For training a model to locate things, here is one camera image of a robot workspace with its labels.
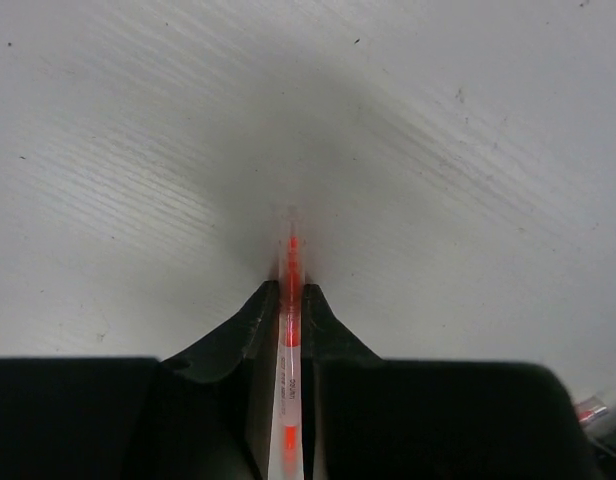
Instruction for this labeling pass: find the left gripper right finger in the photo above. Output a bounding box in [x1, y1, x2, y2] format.
[301, 283, 382, 479]

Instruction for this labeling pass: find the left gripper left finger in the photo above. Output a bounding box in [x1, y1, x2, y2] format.
[162, 281, 279, 479]

